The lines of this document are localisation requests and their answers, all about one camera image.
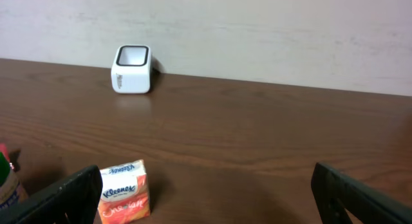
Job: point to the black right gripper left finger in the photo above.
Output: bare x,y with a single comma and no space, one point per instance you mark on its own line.
73,199

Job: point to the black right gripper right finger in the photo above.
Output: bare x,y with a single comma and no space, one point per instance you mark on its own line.
337,194

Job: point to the orange Kleenex tissue pack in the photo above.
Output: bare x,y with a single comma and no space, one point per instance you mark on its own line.
125,193

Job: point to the green lid jar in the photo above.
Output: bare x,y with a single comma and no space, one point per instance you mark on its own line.
12,190

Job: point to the white barcode scanner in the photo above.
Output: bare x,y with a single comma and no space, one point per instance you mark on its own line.
131,69

